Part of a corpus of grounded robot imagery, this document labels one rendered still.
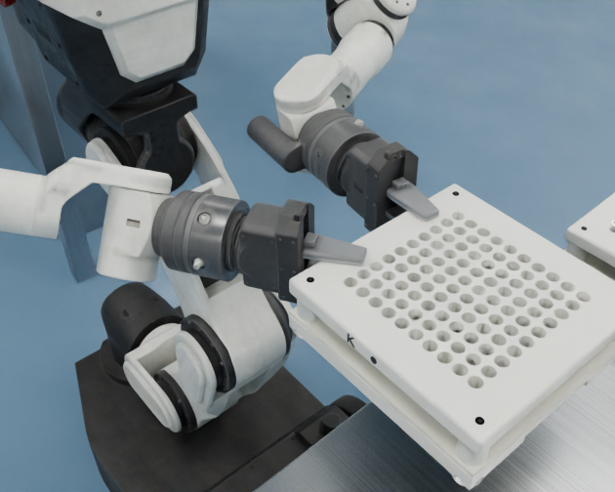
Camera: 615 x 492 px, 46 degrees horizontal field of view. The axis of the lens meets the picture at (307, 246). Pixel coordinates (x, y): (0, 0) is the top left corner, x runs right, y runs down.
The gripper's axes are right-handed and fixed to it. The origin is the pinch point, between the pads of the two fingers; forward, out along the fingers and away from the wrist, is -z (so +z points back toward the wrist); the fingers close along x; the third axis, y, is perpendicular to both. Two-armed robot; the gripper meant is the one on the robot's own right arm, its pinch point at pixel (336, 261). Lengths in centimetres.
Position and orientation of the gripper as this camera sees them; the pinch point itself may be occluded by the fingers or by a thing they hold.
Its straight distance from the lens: 75.3
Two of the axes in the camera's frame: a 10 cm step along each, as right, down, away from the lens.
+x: 0.1, 7.6, 6.5
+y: -3.1, 6.2, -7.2
